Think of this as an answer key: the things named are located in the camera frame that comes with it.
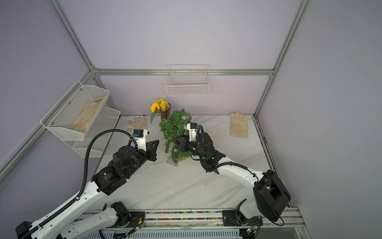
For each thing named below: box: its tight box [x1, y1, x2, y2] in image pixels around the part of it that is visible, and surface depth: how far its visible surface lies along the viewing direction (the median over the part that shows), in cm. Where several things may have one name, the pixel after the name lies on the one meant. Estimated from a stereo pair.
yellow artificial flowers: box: [150, 96, 171, 124], surface depth 95 cm
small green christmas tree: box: [158, 108, 193, 164], surface depth 75 cm
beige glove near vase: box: [126, 116, 148, 134], surface depth 117 cm
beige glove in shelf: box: [70, 96, 107, 133], surface depth 81 cm
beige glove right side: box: [229, 112, 249, 138], surface depth 117 cm
